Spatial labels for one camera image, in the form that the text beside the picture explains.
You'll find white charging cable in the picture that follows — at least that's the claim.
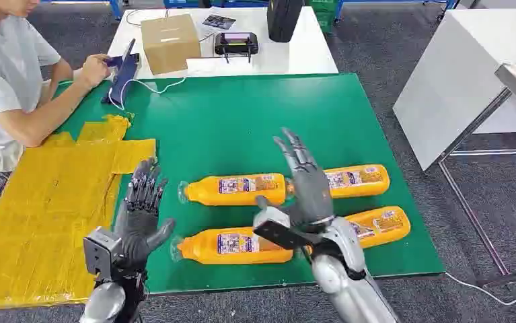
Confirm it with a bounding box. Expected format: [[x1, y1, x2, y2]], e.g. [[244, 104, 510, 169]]
[[107, 76, 188, 112]]

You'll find person's right hand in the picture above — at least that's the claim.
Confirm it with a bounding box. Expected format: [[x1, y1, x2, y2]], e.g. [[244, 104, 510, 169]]
[[78, 53, 112, 89]]

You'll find black handheld controller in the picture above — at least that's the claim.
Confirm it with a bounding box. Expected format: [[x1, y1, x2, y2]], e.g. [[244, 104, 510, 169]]
[[213, 32, 260, 64]]

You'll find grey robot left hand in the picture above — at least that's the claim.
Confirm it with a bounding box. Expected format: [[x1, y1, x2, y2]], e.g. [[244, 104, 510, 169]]
[[113, 157, 176, 271]]

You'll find yellow plastic sheet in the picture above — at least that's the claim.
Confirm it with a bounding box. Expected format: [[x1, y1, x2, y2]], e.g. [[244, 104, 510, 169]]
[[0, 114, 157, 312]]

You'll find white floor cable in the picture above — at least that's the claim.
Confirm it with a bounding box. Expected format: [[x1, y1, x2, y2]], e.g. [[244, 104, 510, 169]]
[[445, 272, 516, 307]]

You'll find black ribbed cylindrical object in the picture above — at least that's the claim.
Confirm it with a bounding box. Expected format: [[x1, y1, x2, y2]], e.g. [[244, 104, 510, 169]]
[[266, 0, 305, 44]]

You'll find dark printed leaflet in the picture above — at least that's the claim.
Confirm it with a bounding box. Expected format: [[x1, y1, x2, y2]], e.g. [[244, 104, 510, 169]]
[[202, 14, 237, 31]]

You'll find orange drink bottle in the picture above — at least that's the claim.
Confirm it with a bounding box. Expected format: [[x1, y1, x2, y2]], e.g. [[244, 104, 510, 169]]
[[324, 164, 392, 200], [170, 227, 295, 266], [178, 172, 288, 207], [344, 205, 412, 250]]

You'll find green table mat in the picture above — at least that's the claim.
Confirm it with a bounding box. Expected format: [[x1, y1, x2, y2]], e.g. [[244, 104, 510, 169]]
[[54, 72, 446, 295]]

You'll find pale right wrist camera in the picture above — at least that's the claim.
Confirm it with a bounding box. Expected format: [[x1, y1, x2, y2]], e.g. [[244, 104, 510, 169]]
[[252, 207, 326, 252]]

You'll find small white table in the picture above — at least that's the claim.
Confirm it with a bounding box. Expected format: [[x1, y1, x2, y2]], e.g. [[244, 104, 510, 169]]
[[106, 6, 340, 81]]

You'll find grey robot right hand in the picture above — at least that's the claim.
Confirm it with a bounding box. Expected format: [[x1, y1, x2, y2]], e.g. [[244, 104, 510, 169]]
[[254, 128, 336, 233]]

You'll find brown cardboard box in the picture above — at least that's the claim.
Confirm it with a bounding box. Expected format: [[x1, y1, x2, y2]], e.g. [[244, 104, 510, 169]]
[[140, 13, 202, 76]]

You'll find large white table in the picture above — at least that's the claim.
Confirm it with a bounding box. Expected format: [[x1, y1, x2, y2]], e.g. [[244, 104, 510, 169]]
[[392, 7, 516, 172]]

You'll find grey metal table frame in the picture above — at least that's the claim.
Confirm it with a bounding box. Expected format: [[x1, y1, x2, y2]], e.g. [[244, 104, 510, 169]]
[[435, 87, 516, 289]]

